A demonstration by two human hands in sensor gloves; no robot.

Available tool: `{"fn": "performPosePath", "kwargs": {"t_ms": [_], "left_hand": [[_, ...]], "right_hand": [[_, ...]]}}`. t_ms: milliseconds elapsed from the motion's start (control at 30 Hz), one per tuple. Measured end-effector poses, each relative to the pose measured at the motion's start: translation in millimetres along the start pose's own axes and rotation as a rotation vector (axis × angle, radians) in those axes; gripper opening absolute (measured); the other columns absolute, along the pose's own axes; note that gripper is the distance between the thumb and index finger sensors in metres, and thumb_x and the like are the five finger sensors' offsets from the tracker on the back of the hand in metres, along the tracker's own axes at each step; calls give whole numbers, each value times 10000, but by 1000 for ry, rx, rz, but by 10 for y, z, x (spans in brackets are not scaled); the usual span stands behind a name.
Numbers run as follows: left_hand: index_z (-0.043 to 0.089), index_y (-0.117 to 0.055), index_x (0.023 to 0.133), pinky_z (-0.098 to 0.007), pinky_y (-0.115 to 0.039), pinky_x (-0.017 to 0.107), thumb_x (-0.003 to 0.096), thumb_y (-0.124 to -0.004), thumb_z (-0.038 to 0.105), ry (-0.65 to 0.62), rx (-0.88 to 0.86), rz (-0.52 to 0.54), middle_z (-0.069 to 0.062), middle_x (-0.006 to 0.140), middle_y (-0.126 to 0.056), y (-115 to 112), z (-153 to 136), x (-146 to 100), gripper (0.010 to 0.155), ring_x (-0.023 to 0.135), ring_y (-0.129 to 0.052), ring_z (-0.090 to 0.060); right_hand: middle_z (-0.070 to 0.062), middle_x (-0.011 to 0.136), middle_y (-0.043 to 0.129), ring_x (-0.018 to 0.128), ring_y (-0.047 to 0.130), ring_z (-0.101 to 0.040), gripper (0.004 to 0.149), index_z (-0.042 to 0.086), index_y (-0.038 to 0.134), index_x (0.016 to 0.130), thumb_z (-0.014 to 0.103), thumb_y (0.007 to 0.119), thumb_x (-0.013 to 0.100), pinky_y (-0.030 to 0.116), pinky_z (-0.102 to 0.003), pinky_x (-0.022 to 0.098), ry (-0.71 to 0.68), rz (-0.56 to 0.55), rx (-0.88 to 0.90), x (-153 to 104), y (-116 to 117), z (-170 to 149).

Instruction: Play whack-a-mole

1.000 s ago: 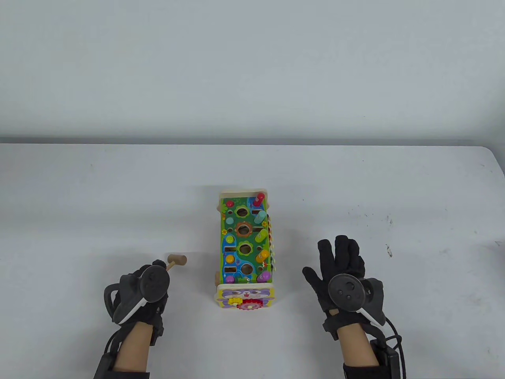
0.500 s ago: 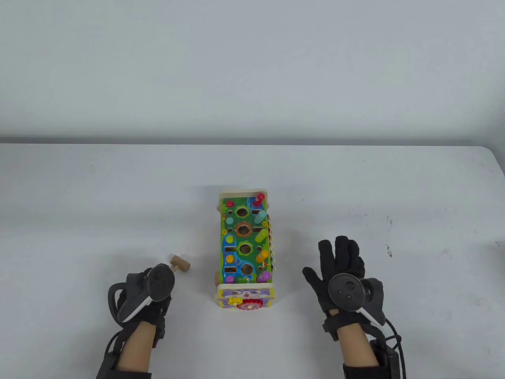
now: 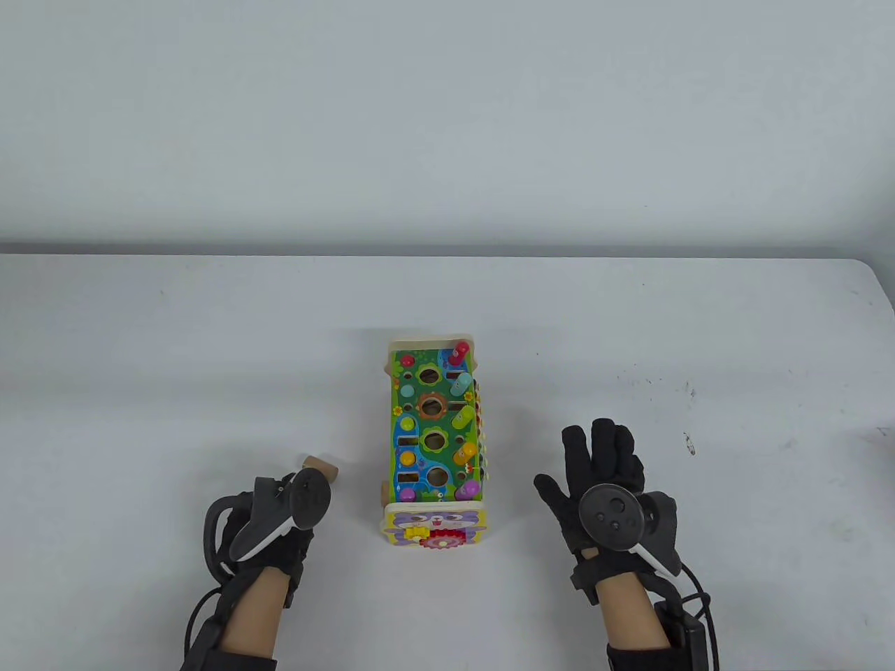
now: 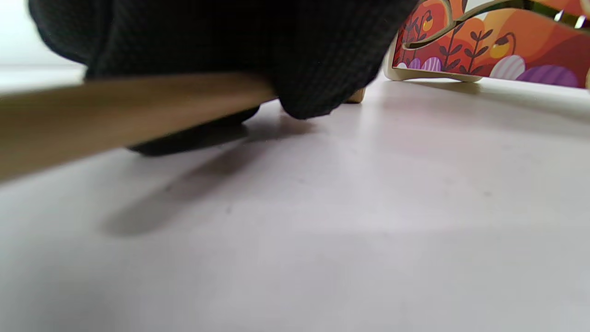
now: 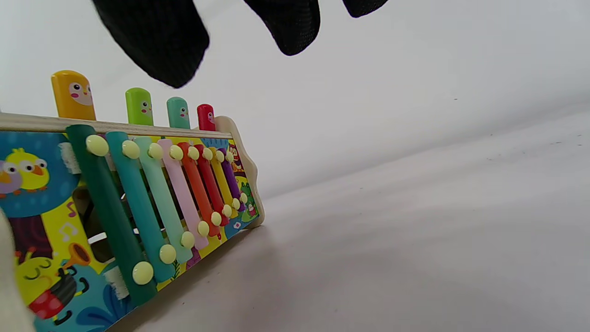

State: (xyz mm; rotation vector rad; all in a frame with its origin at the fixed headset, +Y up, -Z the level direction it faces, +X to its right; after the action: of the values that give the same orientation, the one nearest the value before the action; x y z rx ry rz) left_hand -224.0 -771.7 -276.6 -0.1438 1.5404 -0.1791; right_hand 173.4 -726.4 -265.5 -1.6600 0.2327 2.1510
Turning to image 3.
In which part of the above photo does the grey right wrist controller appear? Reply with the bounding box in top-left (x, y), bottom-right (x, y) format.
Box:
top-left (578, 484), bottom-right (683, 579)

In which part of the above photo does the person's right hand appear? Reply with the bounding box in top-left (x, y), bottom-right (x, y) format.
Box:
top-left (534, 418), bottom-right (681, 606)

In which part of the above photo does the grey wrist controller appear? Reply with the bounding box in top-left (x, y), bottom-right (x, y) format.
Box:
top-left (229, 468), bottom-right (333, 563)
top-left (578, 484), bottom-right (683, 579)

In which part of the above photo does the black right glove cable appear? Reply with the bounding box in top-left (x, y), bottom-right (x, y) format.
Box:
top-left (677, 562), bottom-right (721, 671)

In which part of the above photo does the person's right forearm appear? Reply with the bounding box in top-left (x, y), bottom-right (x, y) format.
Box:
top-left (594, 575), bottom-right (701, 671)

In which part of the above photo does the colourful wooden activity toy box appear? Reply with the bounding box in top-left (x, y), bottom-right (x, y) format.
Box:
top-left (380, 339), bottom-right (489, 554)

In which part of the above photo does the grey left wrist controller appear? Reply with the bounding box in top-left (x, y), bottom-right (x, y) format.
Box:
top-left (229, 468), bottom-right (333, 563)

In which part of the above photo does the person's left forearm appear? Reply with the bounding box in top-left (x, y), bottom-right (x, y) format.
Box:
top-left (180, 565), bottom-right (296, 671)

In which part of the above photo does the person's left hand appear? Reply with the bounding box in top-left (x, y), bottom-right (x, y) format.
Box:
top-left (222, 472), bottom-right (317, 592)

